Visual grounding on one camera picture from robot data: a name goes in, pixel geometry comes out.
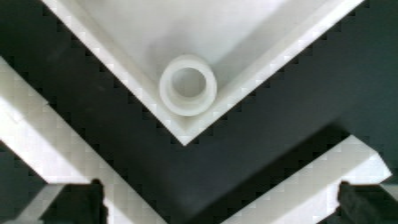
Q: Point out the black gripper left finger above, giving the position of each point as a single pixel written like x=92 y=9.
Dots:
x=78 y=207

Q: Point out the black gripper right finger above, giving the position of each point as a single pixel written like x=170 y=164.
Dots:
x=367 y=204

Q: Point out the white square tabletop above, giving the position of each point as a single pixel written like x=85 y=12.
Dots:
x=195 y=50

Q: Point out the white L-shaped fence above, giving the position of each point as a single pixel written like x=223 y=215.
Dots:
x=298 y=203

